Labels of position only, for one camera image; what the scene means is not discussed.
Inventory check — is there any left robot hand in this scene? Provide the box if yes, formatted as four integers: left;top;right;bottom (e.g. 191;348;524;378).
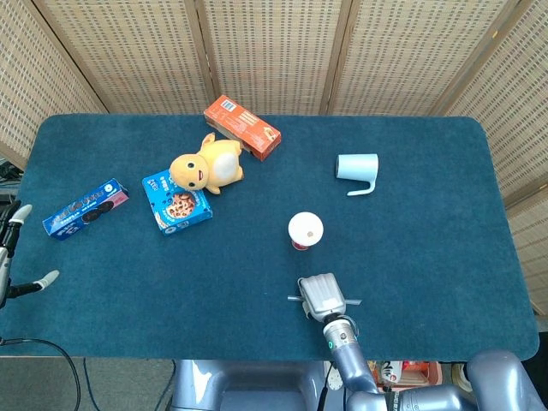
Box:
0;204;60;309

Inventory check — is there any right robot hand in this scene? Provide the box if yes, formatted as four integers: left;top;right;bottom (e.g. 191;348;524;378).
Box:
297;272;347;323

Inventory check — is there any translucent drinking straw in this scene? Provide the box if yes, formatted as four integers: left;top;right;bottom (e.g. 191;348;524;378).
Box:
287;294;363;307

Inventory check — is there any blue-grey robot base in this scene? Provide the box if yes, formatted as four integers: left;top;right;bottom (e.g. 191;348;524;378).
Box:
170;359;348;411

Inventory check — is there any red paper cup white lid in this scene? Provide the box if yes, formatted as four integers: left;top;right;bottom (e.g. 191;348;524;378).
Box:
287;211;325;253

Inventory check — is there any black equipment beside table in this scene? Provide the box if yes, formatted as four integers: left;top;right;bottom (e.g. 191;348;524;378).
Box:
0;157;23;205

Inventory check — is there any white oval device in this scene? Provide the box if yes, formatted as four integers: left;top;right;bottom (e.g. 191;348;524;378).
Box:
327;362;343;391

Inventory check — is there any blue Oreo box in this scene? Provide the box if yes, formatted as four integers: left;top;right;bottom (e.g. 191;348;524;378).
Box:
41;177;131;241

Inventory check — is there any blue felt table mat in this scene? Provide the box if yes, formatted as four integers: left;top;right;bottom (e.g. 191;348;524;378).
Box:
0;113;540;361

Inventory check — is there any pink storage basket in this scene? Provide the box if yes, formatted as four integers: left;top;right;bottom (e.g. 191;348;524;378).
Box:
368;360;444;393

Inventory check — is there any light blue mug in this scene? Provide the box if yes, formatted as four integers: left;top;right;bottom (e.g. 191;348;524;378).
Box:
335;152;379;197

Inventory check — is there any light sneaker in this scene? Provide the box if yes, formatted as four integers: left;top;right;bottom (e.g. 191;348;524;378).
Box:
450;362;473;391

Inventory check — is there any blue cookie box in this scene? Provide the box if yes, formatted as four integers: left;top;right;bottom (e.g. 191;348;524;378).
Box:
141;169;214;237

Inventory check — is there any yellow plush toy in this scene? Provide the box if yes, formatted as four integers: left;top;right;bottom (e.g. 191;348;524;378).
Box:
169;132;245;196

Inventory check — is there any woven folding screen panel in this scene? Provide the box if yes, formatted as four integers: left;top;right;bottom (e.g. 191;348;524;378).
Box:
0;0;108;170
32;0;216;115
427;0;548;318
194;0;354;116
319;0;527;116

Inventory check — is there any orange snack box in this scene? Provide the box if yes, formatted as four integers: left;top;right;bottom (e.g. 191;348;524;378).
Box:
203;94;283;163

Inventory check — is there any black cable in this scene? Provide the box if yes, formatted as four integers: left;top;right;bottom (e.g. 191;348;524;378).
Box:
156;360;178;411
0;337;82;411

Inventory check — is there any blue cable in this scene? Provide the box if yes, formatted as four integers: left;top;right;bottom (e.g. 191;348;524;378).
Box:
82;358;101;411

